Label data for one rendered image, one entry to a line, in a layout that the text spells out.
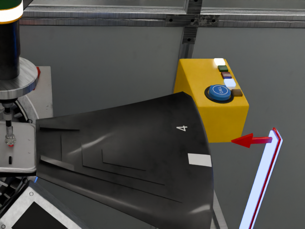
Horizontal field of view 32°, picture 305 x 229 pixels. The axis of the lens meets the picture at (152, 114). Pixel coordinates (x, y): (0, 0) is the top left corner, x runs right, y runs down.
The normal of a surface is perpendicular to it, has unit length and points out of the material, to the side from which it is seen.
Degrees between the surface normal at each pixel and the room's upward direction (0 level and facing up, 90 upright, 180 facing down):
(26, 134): 7
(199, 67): 0
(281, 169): 90
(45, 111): 0
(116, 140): 10
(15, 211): 50
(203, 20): 90
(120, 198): 21
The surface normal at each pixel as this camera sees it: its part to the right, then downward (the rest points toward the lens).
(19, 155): 0.22, -0.78
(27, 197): 0.21, -0.03
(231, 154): 0.18, 0.62
